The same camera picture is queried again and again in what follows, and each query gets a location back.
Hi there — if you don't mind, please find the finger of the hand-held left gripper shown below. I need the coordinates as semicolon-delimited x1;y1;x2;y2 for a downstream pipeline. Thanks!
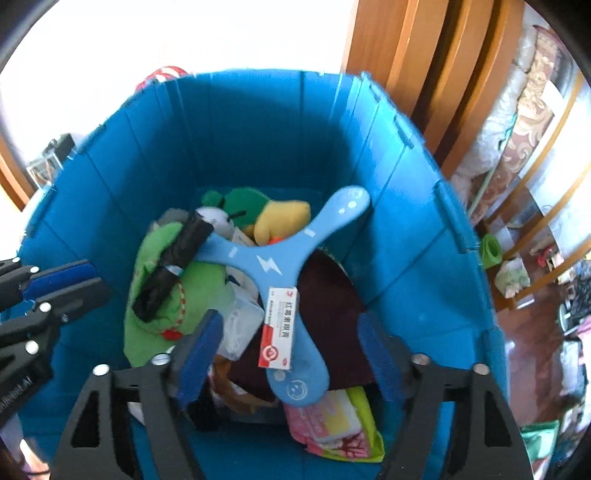
0;280;112;361
0;257;97;312

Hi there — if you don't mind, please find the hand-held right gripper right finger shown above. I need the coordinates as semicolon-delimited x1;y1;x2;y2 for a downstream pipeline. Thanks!
358;311;532;480

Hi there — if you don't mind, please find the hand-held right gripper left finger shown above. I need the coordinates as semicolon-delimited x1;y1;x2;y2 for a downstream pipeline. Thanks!
50;309;225;480

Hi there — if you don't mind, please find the clear plastic box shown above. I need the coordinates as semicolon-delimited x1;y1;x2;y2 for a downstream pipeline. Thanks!
217;295;266;361

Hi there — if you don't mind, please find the red white ointment box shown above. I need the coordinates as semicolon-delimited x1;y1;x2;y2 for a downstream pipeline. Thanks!
257;286;300;371

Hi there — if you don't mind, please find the black garbage bag roll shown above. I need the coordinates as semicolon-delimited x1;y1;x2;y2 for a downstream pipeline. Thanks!
133;212;215;323

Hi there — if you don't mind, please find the blue boomerang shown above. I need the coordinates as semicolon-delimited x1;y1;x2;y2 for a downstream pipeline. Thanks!
198;185;372;408

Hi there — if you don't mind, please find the blue folding crate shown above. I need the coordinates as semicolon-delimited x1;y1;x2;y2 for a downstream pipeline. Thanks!
14;69;511;480

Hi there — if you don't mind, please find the green frog plush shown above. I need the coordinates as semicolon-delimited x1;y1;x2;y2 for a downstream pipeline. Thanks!
124;222;232;367

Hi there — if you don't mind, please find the dark maroon cloth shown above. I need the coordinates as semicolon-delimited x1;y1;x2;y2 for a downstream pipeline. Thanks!
228;251;375;402

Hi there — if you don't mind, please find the pink floral tissue packet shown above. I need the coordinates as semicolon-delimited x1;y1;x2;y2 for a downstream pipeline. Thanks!
283;387;385;462

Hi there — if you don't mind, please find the green rolled mat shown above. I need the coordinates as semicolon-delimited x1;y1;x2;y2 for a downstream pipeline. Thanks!
480;233;503;268

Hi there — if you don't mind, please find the green yellow duck plush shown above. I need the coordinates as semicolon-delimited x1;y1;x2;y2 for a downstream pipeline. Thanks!
202;186;311;245

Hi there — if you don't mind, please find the green plastic bag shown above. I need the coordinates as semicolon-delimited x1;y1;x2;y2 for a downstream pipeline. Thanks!
522;420;561;476

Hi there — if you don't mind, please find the wooden shelf rack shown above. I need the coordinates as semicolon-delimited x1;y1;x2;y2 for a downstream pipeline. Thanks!
480;69;591;305

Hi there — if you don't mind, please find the patterned rolled fabric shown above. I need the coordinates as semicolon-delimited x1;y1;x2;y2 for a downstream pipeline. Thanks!
466;25;573;222

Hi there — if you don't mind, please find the curved wooden frame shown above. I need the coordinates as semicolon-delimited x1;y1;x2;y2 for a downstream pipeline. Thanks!
0;134;33;213
344;0;525;178

